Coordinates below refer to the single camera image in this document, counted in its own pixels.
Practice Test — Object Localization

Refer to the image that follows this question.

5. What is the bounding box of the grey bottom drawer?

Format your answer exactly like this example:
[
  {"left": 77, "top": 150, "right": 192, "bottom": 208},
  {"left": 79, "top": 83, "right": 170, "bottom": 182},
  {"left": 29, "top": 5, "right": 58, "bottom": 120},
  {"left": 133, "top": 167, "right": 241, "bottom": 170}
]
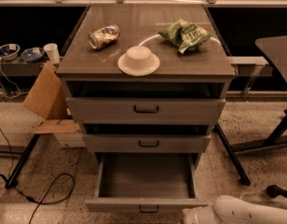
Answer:
[{"left": 85, "top": 153, "right": 207, "bottom": 214}]

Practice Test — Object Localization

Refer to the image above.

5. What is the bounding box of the grey drawer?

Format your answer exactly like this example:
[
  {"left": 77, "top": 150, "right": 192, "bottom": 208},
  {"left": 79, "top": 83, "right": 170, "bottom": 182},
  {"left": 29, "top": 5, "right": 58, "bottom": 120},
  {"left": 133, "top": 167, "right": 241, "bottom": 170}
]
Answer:
[
  {"left": 85, "top": 153, "right": 207, "bottom": 214},
  {"left": 66, "top": 97, "right": 226, "bottom": 124},
  {"left": 83, "top": 134, "right": 211, "bottom": 153}
]

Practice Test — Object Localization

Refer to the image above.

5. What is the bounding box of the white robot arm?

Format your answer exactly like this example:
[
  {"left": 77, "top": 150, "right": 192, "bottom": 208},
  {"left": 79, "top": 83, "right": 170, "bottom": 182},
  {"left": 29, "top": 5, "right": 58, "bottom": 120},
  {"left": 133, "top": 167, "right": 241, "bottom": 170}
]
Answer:
[{"left": 180, "top": 195, "right": 287, "bottom": 224}]

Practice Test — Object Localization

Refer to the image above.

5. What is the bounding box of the grey drawer cabinet body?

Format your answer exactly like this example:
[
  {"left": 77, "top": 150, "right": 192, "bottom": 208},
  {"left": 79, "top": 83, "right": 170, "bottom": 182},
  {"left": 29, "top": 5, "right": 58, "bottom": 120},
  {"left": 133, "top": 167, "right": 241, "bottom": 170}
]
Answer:
[{"left": 55, "top": 3, "right": 236, "bottom": 170}]

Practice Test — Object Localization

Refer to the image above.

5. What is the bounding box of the grey top drawer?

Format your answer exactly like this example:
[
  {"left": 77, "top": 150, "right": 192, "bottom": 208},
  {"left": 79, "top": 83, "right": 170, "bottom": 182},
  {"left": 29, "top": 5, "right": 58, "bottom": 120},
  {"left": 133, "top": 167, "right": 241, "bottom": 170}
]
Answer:
[{"left": 66, "top": 97, "right": 226, "bottom": 124}]

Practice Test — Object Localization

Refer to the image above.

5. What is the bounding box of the grey middle drawer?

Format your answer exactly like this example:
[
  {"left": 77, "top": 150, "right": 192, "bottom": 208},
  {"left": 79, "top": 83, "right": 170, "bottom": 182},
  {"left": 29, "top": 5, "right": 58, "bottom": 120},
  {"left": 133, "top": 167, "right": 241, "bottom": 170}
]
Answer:
[{"left": 83, "top": 134, "right": 211, "bottom": 153}]

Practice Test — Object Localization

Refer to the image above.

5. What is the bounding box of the white upturned plastic bowl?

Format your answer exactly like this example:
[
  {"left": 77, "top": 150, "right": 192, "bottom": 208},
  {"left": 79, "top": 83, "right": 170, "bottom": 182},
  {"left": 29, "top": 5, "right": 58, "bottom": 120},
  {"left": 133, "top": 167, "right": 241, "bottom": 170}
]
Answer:
[{"left": 117, "top": 46, "right": 160, "bottom": 76}]

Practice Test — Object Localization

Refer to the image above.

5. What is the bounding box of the crushed soda can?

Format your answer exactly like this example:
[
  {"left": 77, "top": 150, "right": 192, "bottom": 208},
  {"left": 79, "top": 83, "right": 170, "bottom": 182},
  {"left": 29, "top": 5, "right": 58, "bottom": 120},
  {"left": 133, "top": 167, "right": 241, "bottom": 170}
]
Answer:
[{"left": 89, "top": 24, "right": 120, "bottom": 50}]

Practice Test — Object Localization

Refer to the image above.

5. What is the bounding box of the green chip bag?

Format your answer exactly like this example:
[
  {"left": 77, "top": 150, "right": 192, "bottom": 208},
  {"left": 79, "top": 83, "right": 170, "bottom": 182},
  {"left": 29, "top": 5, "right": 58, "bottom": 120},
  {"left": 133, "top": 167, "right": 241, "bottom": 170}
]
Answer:
[{"left": 157, "top": 19, "right": 212, "bottom": 54}]

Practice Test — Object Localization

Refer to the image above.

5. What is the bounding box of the cardboard box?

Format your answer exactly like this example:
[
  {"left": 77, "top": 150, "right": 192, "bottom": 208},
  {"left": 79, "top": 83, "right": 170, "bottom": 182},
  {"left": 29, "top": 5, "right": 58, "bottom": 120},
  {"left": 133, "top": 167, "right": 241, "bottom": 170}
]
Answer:
[{"left": 23, "top": 62, "right": 85, "bottom": 147}]

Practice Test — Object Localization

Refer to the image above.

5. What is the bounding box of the white paper cup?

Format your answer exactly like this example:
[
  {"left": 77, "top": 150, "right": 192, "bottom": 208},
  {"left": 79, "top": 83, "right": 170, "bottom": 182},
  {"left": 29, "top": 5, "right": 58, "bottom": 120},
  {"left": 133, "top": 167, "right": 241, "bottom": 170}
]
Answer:
[{"left": 44, "top": 43, "right": 60, "bottom": 64}]

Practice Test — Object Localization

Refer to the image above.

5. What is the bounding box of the blue bowl right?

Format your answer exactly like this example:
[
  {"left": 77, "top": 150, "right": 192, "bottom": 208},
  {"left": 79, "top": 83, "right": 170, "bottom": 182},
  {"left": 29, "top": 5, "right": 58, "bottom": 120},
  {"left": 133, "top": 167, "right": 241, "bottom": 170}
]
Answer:
[{"left": 20, "top": 47, "right": 45, "bottom": 63}]

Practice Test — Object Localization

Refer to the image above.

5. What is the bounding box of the blue bowl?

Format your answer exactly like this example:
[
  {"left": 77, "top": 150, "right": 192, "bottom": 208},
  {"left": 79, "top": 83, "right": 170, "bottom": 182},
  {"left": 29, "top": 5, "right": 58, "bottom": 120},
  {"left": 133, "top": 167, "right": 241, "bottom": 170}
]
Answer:
[
  {"left": 0, "top": 43, "right": 20, "bottom": 62},
  {"left": 20, "top": 47, "right": 45, "bottom": 63}
]

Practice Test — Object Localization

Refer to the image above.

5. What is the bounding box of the black table leg right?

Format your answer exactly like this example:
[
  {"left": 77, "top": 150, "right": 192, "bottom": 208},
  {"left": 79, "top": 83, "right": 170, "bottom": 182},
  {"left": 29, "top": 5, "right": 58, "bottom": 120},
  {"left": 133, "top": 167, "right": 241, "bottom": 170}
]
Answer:
[{"left": 214, "top": 124, "right": 251, "bottom": 186}]

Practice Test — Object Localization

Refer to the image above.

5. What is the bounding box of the black table leg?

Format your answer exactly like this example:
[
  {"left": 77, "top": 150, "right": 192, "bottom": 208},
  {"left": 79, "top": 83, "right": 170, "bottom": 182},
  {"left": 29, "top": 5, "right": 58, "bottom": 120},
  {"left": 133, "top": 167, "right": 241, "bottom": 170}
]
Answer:
[
  {"left": 214, "top": 124, "right": 251, "bottom": 186},
  {"left": 5, "top": 134, "right": 40, "bottom": 189}
]

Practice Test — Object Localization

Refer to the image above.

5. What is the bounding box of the blue bowl left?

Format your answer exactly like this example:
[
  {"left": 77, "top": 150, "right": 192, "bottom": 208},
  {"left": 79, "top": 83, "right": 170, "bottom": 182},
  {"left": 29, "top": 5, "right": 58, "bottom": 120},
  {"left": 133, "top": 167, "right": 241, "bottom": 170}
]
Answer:
[{"left": 0, "top": 43, "right": 20, "bottom": 62}]

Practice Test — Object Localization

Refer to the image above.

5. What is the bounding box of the black table leg left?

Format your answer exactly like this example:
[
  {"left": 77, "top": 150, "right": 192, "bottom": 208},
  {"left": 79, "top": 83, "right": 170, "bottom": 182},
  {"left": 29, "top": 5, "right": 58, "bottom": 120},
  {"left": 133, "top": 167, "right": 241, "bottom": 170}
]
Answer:
[{"left": 5, "top": 134, "right": 40, "bottom": 189}]

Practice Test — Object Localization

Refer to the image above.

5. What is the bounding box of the black caster foot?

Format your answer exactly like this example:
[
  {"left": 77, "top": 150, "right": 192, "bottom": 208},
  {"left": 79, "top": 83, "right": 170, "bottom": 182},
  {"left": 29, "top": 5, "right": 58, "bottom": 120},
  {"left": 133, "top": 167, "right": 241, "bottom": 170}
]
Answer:
[{"left": 266, "top": 185, "right": 287, "bottom": 199}]

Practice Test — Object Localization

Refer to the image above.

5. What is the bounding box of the black floor cable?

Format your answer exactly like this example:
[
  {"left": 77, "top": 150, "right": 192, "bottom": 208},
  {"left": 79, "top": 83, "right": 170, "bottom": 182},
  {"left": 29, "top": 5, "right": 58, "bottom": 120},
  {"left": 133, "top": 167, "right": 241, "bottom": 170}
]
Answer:
[{"left": 0, "top": 115, "right": 75, "bottom": 224}]

